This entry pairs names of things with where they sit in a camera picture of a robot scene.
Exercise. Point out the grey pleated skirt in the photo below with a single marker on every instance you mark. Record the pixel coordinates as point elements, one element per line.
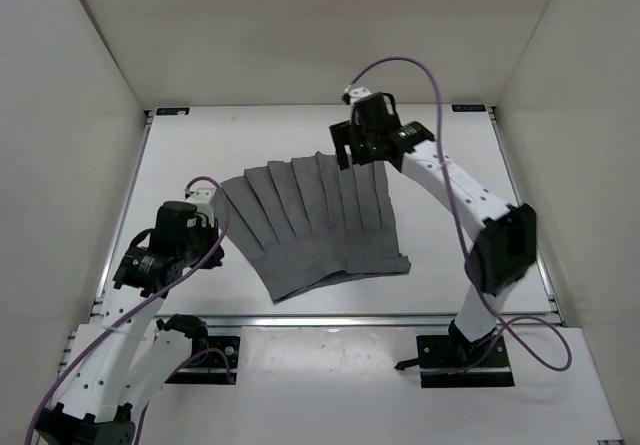
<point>305,223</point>

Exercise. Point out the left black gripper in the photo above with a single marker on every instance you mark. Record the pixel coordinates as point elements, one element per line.
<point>203,219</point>

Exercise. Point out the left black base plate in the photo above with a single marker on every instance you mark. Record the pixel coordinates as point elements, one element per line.
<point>214,361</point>

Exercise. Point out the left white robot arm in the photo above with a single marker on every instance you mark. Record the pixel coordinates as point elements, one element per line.
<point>102,396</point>

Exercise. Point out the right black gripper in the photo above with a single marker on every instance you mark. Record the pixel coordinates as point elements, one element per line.
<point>345,134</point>

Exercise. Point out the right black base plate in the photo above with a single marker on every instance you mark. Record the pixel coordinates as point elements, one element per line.
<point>440,366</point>

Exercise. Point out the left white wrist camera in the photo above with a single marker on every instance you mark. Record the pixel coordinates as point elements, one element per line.
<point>203,199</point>

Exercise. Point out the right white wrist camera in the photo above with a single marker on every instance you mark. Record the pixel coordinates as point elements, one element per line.
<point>352,94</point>

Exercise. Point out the silver aluminium front rail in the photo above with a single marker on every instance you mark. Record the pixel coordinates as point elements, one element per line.
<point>325,321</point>

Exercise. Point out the right blue corner label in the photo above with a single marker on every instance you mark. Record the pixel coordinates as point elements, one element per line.
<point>468,108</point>

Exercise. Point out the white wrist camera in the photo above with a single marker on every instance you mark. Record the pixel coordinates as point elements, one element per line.
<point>203,199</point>
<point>352,94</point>

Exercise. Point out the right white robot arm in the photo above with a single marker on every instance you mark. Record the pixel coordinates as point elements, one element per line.
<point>498,239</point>

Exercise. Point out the left blue corner label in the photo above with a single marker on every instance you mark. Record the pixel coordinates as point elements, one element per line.
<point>172,111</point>

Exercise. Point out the blue corner label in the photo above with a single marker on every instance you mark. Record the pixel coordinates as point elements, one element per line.
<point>172,111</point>
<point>468,108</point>

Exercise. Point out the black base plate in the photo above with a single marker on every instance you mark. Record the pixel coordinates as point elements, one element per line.
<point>214,361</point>
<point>440,366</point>

